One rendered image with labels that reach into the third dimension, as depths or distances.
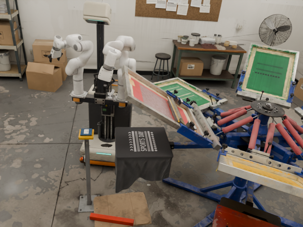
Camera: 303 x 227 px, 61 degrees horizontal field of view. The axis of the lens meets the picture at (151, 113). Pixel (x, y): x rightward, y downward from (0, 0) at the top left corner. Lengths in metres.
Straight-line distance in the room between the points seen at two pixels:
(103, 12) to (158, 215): 2.10
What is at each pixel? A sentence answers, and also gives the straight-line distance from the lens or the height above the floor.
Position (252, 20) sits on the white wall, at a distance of 6.56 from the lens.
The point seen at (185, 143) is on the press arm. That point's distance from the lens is 2.46.
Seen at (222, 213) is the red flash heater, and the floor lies 1.10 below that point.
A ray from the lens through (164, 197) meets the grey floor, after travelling 3.17.
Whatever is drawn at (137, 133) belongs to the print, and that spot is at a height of 0.95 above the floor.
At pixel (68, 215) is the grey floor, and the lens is 3.02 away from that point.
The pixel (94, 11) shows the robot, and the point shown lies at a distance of 2.25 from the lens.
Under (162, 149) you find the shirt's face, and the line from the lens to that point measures 2.28.
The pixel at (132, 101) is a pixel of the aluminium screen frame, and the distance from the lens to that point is 1.79.
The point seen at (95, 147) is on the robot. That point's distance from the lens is 3.35.
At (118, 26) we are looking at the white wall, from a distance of 5.80.
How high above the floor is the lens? 2.37
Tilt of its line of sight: 31 degrees down
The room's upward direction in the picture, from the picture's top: 6 degrees clockwise
